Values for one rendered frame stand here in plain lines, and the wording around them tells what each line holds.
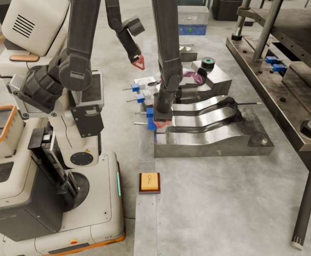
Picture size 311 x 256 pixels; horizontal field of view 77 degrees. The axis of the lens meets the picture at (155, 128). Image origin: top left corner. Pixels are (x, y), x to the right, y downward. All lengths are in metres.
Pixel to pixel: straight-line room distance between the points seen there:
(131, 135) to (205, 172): 1.31
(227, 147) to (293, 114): 0.54
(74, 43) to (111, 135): 1.62
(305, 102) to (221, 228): 0.95
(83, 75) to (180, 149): 0.48
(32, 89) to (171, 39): 0.38
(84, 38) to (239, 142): 0.66
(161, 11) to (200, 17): 3.76
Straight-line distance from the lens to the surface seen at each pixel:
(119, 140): 2.01
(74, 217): 1.38
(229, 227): 0.77
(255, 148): 0.92
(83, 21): 0.50
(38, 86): 0.58
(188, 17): 4.24
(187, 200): 0.77
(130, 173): 1.77
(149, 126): 0.79
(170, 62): 0.57
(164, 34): 0.54
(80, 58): 0.51
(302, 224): 0.83
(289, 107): 1.35
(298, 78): 1.53
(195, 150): 0.84
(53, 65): 0.57
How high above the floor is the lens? 1.49
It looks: 45 degrees down
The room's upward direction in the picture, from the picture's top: straight up
